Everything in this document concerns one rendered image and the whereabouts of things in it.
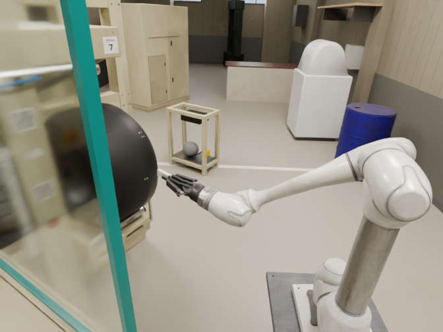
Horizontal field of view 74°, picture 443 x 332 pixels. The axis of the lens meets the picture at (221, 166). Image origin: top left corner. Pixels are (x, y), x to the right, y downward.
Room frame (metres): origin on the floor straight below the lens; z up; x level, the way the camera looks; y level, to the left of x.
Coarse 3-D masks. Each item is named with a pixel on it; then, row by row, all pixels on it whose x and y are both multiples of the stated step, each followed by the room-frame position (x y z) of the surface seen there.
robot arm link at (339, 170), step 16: (336, 160) 0.87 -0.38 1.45; (304, 176) 0.90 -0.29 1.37; (320, 176) 0.86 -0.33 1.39; (336, 176) 0.84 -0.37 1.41; (352, 176) 0.82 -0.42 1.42; (240, 192) 1.05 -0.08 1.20; (256, 192) 1.05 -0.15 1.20; (272, 192) 0.99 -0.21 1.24; (288, 192) 0.93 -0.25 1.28; (256, 208) 1.01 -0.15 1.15
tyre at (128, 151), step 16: (112, 112) 1.27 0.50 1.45; (112, 128) 1.17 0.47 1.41; (128, 128) 1.22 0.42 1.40; (112, 144) 1.11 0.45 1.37; (128, 144) 1.16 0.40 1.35; (144, 144) 1.22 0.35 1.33; (112, 160) 1.06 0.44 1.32; (128, 160) 1.11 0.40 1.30; (144, 160) 1.18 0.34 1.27; (128, 176) 1.08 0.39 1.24; (144, 176) 1.15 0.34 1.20; (128, 192) 1.06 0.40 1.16; (144, 192) 1.15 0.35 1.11; (128, 208) 1.08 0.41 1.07
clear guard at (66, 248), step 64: (0, 0) 0.36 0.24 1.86; (64, 0) 0.29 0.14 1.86; (0, 64) 0.38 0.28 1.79; (64, 64) 0.31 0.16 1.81; (0, 128) 0.41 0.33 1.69; (64, 128) 0.32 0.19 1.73; (0, 192) 0.46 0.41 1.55; (64, 192) 0.34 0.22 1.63; (0, 256) 0.53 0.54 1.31; (64, 256) 0.37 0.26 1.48; (64, 320) 0.39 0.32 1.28; (128, 320) 0.29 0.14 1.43
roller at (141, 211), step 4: (140, 208) 1.29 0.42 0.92; (144, 208) 1.30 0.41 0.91; (136, 212) 1.26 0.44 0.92; (140, 212) 1.27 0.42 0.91; (144, 212) 1.30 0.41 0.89; (128, 216) 1.22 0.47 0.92; (132, 216) 1.23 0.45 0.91; (136, 216) 1.25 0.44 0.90; (124, 220) 1.19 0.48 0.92; (128, 220) 1.20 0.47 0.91; (132, 220) 1.22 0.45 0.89; (124, 224) 1.17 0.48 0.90
